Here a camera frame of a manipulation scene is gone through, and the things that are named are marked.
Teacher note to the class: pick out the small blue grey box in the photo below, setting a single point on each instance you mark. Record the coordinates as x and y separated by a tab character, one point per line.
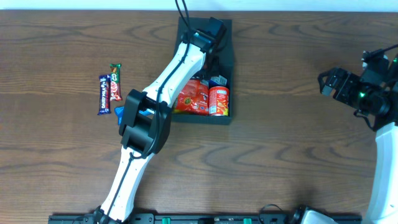
218	80

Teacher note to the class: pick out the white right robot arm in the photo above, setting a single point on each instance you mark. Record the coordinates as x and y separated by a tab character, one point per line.
373	95

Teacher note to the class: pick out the purple chocolate bar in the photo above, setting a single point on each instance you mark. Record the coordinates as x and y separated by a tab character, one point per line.
104	94

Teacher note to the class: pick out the dark green open box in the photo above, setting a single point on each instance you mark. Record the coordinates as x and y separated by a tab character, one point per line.
226	53

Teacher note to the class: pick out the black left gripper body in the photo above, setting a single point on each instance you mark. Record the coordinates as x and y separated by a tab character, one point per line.
210	65

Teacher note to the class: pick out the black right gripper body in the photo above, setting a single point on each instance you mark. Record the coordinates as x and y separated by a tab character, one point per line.
337	86

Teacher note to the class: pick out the black mounting rail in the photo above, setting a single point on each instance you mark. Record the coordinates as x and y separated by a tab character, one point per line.
149	218

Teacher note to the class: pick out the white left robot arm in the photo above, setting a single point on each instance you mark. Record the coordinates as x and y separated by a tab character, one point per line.
145	125

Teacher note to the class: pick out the red snack bag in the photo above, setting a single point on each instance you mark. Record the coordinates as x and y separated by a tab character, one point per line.
193	99

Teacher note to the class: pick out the red chips can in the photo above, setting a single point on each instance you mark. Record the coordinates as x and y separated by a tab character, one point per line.
218	101

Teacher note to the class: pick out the red wafer bar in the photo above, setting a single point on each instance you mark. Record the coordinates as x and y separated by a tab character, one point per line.
115	88

